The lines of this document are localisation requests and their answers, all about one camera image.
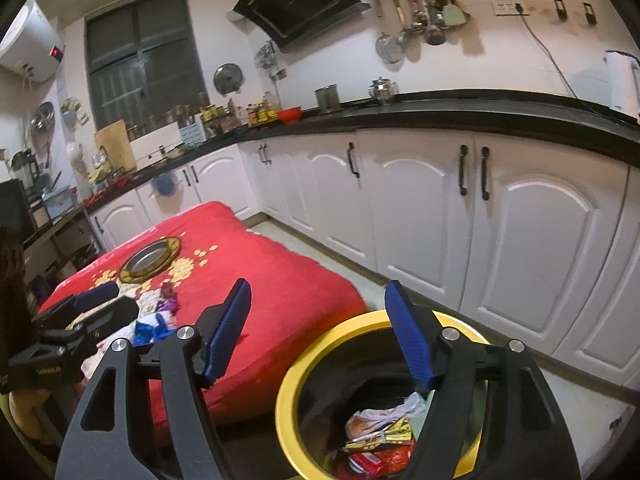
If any white box on counter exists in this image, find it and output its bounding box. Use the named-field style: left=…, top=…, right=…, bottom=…
left=131, top=125, right=187, bottom=159

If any white electric kettle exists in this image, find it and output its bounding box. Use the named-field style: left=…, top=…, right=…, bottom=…
left=602, top=50, right=640, bottom=122

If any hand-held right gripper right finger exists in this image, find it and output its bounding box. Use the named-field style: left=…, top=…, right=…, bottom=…
left=384, top=280, right=583, bottom=480

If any blue plastic bag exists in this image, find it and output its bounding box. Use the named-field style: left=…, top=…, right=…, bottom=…
left=134, top=312, right=176, bottom=346

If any dark kitchen window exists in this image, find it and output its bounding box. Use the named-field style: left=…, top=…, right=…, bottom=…
left=84, top=0, right=210, bottom=131

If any yellow snack packet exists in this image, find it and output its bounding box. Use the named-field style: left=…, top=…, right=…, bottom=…
left=344, top=422, right=414, bottom=454

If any hanging metal pan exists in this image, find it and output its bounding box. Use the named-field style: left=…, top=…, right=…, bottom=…
left=29, top=101, right=56, bottom=144

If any wooden cutting board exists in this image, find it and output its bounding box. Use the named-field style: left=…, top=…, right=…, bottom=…
left=94, top=120, right=137, bottom=173

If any white water heater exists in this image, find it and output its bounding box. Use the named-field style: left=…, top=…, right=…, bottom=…
left=0, top=0, right=68, bottom=83

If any blue white utensil holder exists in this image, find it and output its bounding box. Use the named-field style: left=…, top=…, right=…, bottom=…
left=179, top=122, right=205, bottom=147

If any row of glass jars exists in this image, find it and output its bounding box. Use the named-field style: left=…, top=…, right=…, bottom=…
left=125, top=92, right=211, bottom=141

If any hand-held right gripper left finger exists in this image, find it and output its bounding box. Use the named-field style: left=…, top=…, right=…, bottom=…
left=55, top=278, right=252, bottom=480

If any yellow rimmed trash bin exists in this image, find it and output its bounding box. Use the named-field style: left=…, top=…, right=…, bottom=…
left=275, top=309, right=493, bottom=478

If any purple foil wrapper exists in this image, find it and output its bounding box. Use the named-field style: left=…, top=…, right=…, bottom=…
left=159, top=282, right=181, bottom=314

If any metal teapot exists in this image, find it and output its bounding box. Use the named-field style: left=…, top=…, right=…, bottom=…
left=368, top=77, right=400, bottom=106

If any red floral blanket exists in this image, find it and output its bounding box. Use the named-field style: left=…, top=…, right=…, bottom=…
left=37, top=201, right=368, bottom=448

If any gold rimmed metal plate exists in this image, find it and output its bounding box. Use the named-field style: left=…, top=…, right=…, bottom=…
left=118, top=237, right=182, bottom=283

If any clear plastic bag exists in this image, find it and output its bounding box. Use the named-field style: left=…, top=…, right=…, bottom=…
left=345, top=392, right=429, bottom=441

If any metal canister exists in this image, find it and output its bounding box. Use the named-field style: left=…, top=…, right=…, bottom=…
left=314, top=85, right=342, bottom=115

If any black blender jug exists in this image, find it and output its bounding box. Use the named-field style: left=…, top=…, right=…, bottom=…
left=10, top=150, right=41, bottom=191

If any black range hood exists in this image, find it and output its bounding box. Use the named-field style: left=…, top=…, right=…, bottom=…
left=231, top=0, right=371, bottom=53

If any group of condiment bottles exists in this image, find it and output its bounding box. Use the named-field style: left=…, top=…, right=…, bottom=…
left=247, top=92, right=281, bottom=126

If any black microwave oven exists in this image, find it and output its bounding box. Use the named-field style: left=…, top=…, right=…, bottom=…
left=0, top=179, right=35, bottom=241

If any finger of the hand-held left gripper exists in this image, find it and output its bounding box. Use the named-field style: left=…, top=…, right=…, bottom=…
left=32, top=282, right=121, bottom=333
left=65, top=297, right=139, bottom=346

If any black power cable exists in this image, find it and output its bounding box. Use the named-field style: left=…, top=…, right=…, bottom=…
left=519, top=10, right=640, bottom=122

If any round pot lid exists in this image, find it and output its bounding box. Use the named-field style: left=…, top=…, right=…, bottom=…
left=213, top=63, right=246, bottom=96

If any row of hanging utensils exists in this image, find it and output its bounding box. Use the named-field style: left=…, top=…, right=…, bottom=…
left=375, top=0, right=472, bottom=65

